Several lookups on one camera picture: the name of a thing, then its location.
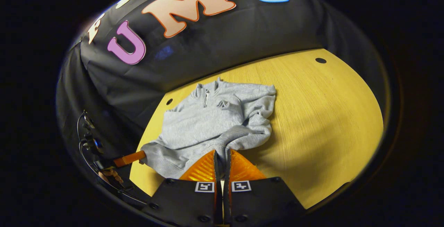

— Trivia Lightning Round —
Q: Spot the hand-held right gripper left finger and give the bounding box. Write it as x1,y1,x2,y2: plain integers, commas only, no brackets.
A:
142,150,222,227

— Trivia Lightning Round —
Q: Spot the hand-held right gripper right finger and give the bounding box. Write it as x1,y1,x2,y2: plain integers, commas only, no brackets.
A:
224,149,307,226

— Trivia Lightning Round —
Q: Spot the grey zip-neck sweatshirt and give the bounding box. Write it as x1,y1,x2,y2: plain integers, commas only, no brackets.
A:
140,77,277,180

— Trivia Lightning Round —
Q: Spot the black backdrop cloth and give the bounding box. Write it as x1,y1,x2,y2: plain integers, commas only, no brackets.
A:
55,0,385,158

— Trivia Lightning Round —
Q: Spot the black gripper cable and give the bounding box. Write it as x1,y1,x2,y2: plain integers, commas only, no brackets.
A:
77,112,150,206

